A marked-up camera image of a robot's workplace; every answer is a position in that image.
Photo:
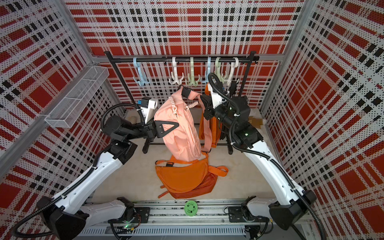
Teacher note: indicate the pink sling bag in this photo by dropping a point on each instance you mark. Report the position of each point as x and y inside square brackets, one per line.
[184, 142]

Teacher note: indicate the light green hook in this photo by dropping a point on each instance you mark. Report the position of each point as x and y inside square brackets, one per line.
[191, 80]

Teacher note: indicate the white wire basket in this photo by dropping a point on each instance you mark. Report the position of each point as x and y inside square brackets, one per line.
[68, 110]

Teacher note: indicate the pale green hook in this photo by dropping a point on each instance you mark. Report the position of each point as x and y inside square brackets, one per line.
[218, 65]

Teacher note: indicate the light blue hook far left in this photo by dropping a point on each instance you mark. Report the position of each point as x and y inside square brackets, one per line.
[143, 80]

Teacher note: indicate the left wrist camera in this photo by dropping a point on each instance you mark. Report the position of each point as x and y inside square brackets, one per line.
[149, 107]

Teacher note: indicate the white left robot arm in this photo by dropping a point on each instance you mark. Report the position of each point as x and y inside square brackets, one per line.
[65, 216]

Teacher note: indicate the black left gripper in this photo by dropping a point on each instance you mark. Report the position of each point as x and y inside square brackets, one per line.
[157, 128]

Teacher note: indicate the dark rust orange bag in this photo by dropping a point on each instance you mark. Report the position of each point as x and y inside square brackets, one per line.
[205, 187]

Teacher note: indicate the orange bottom bag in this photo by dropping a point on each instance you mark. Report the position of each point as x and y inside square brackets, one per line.
[180, 176]

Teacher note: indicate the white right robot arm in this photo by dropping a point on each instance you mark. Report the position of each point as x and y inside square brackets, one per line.
[292, 202]

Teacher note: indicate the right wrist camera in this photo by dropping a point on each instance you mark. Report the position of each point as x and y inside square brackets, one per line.
[216, 98]

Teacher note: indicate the white hook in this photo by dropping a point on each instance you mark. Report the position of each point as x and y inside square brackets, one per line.
[175, 80]
[234, 65]

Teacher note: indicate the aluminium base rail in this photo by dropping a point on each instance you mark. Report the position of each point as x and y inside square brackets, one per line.
[215, 220]

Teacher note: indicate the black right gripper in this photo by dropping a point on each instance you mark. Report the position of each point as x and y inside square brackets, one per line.
[209, 108]

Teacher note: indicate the orange sling bag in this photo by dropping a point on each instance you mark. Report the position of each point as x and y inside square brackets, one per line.
[215, 128]

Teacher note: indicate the green round disc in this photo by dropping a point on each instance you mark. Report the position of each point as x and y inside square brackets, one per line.
[191, 208]

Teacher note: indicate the white hook far right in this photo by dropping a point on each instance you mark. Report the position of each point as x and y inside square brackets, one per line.
[234, 65]

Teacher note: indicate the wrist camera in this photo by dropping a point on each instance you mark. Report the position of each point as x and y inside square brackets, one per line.
[149, 107]
[216, 98]

